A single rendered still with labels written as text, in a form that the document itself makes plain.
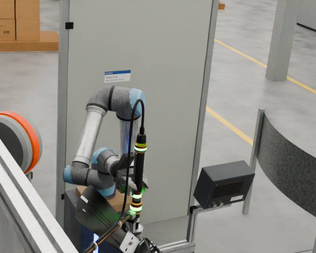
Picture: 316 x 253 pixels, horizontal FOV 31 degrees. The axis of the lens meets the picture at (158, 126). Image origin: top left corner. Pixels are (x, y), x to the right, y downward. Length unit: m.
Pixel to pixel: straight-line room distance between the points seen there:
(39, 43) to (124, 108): 7.09
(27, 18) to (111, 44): 5.69
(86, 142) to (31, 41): 7.16
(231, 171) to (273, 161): 1.53
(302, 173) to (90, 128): 1.97
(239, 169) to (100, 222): 0.99
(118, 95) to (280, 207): 2.99
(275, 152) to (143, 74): 1.14
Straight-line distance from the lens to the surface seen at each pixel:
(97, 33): 3.87
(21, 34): 9.58
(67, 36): 3.79
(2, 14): 9.47
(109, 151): 2.34
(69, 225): 3.04
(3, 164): 0.94
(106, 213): 2.15
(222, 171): 2.82
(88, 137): 2.47
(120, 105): 2.52
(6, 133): 1.36
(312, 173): 3.98
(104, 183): 2.37
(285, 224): 5.01
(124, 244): 2.16
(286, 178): 4.20
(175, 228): 4.69
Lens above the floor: 2.45
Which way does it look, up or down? 22 degrees down
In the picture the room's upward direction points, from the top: 5 degrees clockwise
